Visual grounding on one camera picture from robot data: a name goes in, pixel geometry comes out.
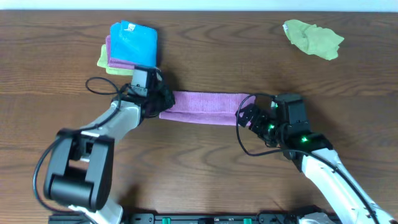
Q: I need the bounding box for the purple microfiber cloth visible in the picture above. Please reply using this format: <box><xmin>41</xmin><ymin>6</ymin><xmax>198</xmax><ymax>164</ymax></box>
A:
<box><xmin>159</xmin><ymin>91</ymin><xmax>255</xmax><ymax>126</ymax></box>

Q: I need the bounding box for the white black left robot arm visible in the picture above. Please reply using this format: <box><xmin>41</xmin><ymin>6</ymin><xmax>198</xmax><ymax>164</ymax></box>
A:
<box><xmin>44</xmin><ymin>66</ymin><xmax>175</xmax><ymax>223</ymax></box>

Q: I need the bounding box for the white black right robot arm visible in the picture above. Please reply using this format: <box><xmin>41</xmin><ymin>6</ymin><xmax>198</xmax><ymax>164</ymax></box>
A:
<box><xmin>235</xmin><ymin>93</ymin><xmax>397</xmax><ymax>223</ymax></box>

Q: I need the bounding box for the purple folded cloth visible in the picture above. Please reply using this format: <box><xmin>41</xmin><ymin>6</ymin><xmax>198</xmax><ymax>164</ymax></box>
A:
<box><xmin>105</xmin><ymin>35</ymin><xmax>135</xmax><ymax>70</ymax></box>

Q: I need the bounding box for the blue folded cloth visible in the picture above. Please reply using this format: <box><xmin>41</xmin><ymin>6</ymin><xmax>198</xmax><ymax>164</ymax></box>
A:
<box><xmin>108</xmin><ymin>21</ymin><xmax>158</xmax><ymax>67</ymax></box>

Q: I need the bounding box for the light green folded cloth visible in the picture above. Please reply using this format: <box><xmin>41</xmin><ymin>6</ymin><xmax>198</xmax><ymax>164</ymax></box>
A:
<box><xmin>97</xmin><ymin>44</ymin><xmax>133</xmax><ymax>76</ymax></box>

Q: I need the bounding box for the crumpled green cloth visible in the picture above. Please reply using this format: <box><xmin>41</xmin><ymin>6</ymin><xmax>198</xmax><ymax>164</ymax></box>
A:
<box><xmin>282</xmin><ymin>19</ymin><xmax>344</xmax><ymax>60</ymax></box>

